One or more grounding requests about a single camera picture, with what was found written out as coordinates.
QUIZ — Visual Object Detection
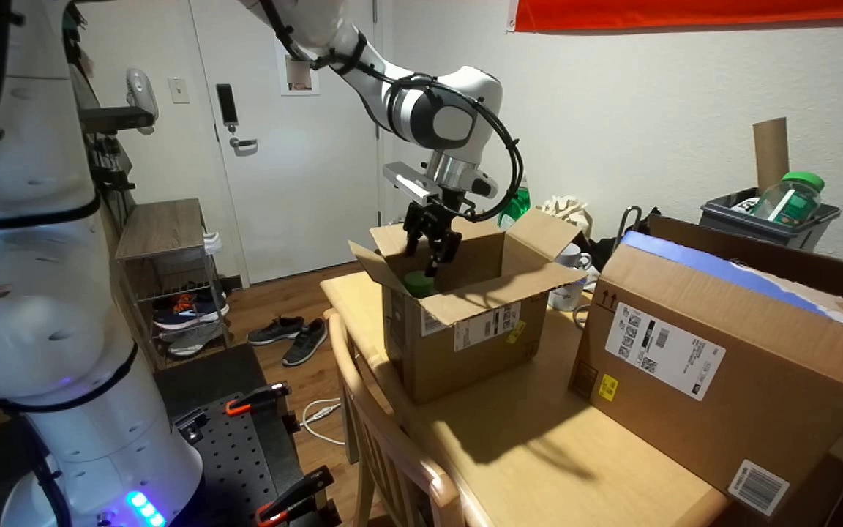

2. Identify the orange handled clamp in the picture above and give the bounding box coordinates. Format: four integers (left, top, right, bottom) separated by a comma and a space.
255, 467, 337, 527
224, 382, 291, 422

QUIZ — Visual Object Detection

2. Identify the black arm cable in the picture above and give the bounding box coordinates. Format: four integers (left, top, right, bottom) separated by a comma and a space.
389, 67, 528, 224

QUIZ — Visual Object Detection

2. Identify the white cloth heap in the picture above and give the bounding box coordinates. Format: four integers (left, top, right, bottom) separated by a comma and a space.
536, 195, 596, 247

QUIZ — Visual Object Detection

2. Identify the black cloth bag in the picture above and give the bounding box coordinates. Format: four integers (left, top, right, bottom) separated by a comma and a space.
578, 202, 650, 277

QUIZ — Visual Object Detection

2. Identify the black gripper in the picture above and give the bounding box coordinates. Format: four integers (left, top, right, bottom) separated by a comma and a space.
401, 187, 467, 283

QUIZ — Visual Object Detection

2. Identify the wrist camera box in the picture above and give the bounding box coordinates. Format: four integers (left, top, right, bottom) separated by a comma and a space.
385, 158, 436, 205

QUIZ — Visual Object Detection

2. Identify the grey plastic bin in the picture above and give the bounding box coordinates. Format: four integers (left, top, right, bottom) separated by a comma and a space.
698, 187, 843, 255

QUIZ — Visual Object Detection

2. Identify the black camera on stand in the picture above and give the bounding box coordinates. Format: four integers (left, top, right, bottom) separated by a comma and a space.
83, 67, 164, 139

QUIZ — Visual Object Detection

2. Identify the wooden shoe shelf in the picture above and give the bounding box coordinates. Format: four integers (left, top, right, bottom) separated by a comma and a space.
113, 198, 238, 375

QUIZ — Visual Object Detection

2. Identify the white light switch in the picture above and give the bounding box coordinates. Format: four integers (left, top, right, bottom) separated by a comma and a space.
167, 73, 193, 110

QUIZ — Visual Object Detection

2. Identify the upright cardboard piece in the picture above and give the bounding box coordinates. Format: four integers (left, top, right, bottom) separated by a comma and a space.
752, 114, 795, 198

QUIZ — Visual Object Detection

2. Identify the white door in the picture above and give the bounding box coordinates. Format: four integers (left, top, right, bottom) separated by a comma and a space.
184, 0, 388, 287

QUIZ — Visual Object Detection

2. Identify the black perforated mounting board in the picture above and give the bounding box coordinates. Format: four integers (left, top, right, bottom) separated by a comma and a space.
152, 347, 341, 527

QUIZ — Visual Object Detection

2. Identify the green dish soap bottle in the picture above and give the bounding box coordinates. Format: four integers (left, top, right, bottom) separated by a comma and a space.
496, 184, 533, 228

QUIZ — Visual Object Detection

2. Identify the black door keypad lock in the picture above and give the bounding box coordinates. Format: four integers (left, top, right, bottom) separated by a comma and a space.
214, 83, 240, 136

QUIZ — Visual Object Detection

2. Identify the silver door handle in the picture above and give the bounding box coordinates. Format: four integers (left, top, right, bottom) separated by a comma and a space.
227, 133, 262, 158

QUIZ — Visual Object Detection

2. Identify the colourful sneaker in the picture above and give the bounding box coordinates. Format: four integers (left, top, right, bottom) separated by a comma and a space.
152, 291, 228, 335

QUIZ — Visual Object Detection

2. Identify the red wall banner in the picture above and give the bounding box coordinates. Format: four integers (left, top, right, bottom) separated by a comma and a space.
514, 0, 843, 35

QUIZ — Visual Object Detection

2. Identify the green lidded clear container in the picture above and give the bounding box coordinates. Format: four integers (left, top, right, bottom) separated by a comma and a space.
401, 271, 439, 299

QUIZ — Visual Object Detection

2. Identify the dark grey sneaker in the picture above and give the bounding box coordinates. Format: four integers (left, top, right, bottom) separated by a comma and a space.
281, 319, 334, 373
246, 315, 307, 350

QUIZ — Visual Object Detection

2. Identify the small wall photo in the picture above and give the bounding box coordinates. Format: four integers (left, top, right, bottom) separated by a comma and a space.
281, 53, 317, 97

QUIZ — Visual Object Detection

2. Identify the small open cardboard box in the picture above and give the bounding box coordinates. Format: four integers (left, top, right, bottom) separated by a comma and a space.
345, 208, 591, 404

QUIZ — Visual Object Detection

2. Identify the green lidded clear jar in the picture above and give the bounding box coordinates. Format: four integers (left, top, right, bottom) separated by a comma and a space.
757, 171, 828, 228

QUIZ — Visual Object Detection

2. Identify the large labelled cardboard box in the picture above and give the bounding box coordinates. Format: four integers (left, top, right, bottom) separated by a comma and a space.
568, 215, 843, 527

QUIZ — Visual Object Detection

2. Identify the light wooden chair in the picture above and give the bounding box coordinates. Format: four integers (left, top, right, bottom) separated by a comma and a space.
325, 307, 468, 527

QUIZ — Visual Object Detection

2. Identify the white floor cable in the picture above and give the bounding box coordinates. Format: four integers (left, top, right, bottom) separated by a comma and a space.
300, 394, 348, 452

